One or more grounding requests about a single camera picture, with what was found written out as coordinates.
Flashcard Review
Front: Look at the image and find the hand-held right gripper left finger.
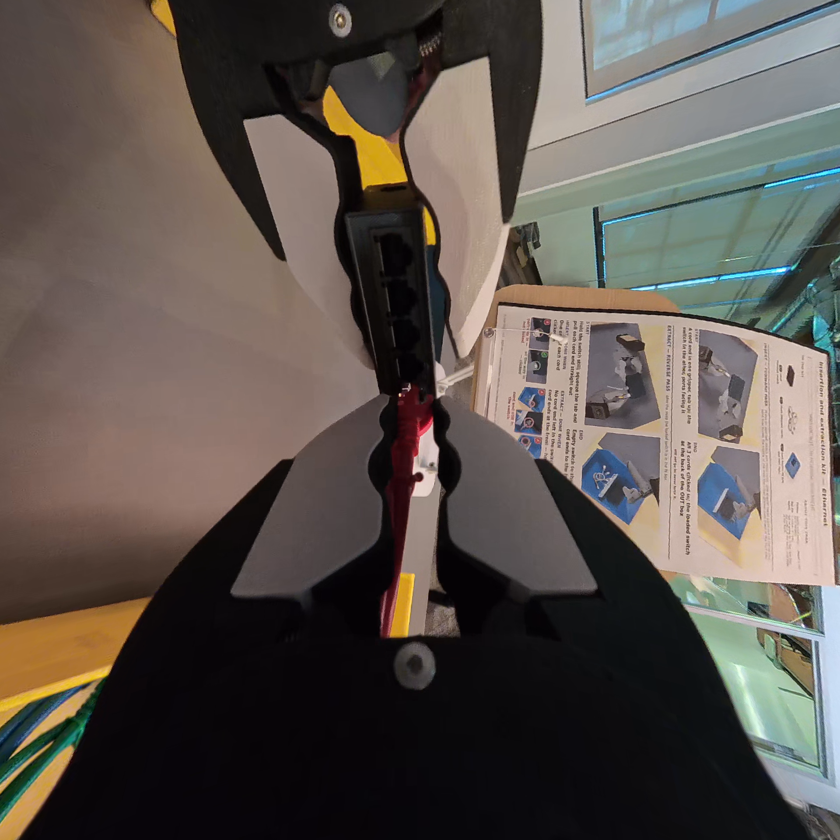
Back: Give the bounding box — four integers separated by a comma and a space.
230, 394, 396, 637

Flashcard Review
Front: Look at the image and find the instruction poster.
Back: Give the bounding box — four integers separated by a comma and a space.
486, 303, 837, 585

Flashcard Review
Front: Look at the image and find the red ethernet cable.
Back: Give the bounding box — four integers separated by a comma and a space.
379, 384, 437, 637

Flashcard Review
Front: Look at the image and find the black ethernet switch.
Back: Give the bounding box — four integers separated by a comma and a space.
344, 184, 439, 398

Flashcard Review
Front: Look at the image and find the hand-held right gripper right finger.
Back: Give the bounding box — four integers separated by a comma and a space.
434, 395, 599, 637

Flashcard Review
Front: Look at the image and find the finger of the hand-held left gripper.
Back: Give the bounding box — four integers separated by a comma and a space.
400, 56, 513, 360
243, 112, 374, 368

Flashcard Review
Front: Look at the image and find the white stand base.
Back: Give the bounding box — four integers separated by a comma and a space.
413, 364, 475, 496

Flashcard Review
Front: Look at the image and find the blue ethernet cable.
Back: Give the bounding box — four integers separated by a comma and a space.
0, 686, 93, 765

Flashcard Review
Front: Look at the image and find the large clear window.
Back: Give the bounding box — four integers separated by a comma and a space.
581, 0, 840, 102

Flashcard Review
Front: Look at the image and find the instruction sheet on board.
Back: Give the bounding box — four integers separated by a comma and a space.
472, 283, 683, 421

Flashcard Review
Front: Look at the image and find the green ethernet cable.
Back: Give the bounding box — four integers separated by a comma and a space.
0, 679, 109, 808

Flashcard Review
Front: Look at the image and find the green tinted window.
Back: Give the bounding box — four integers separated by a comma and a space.
594, 174, 840, 309

